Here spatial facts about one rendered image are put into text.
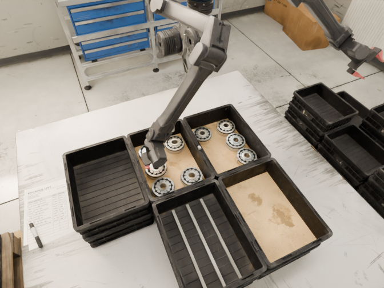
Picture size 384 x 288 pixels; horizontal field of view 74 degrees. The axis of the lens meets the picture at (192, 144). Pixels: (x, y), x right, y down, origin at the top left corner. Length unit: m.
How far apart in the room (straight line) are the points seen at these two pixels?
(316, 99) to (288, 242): 1.48
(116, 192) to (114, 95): 1.91
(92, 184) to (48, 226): 0.28
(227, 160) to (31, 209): 0.99
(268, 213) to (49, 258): 0.98
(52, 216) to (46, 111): 1.82
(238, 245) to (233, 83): 1.23
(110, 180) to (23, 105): 2.14
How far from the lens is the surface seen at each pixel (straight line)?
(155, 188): 1.17
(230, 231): 1.13
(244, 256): 1.11
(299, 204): 1.21
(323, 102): 2.38
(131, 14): 2.90
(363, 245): 1.48
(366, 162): 2.25
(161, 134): 1.01
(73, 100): 3.10
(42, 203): 1.49
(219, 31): 0.85
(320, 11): 1.14
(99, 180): 1.29
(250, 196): 1.22
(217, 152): 1.33
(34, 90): 3.43
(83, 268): 1.29
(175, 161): 1.28
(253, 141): 1.32
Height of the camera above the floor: 1.88
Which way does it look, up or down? 51 degrees down
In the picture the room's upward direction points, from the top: 2 degrees clockwise
